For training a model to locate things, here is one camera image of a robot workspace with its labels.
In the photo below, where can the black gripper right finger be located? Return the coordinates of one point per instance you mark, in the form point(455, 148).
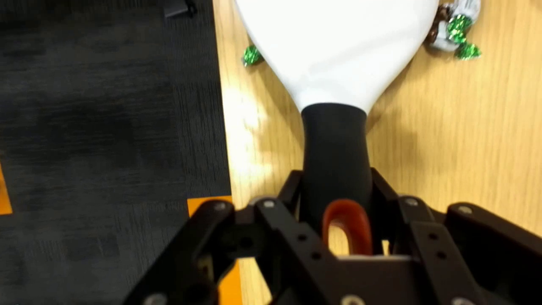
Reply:
point(467, 255)

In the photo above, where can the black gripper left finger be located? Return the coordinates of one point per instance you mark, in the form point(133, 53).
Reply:
point(237, 255)

